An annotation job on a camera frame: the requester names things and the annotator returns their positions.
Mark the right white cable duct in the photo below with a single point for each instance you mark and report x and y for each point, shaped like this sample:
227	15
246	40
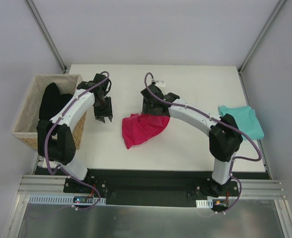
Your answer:
204	203

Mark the left white cable duct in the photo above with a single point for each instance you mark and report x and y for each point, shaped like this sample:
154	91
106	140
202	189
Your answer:
65	200

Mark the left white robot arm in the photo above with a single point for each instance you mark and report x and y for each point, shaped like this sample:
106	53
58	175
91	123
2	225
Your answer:
55	136

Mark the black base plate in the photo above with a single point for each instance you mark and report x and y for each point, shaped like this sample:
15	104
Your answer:
152	188

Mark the wicker laundry basket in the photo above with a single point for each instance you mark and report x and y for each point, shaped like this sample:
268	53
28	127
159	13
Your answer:
27	120

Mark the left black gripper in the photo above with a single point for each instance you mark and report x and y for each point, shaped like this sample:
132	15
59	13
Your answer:
103	111

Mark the black t shirt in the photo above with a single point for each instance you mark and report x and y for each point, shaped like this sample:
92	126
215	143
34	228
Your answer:
52	102

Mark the aluminium post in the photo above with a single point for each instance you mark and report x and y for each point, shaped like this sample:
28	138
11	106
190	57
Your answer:
262	34
46	34

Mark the folded teal t shirt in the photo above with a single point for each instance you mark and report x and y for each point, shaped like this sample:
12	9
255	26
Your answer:
246	120

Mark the left rear aluminium post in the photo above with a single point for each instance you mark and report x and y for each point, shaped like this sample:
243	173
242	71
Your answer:
46	34

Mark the aluminium rail frame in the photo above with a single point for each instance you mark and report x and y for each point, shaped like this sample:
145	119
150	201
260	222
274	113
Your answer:
261	210

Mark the pink t shirt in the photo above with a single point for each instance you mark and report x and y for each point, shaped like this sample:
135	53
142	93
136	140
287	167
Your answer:
140	128

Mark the white cable duct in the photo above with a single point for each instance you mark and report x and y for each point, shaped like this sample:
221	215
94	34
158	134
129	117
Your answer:
65	200
204	203

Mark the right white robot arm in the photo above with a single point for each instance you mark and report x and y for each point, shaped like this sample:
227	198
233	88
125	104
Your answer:
224	142

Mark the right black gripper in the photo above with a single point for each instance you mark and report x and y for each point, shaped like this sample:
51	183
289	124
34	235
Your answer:
151	109

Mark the right rear aluminium post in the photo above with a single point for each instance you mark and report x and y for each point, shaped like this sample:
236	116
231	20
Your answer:
262	34

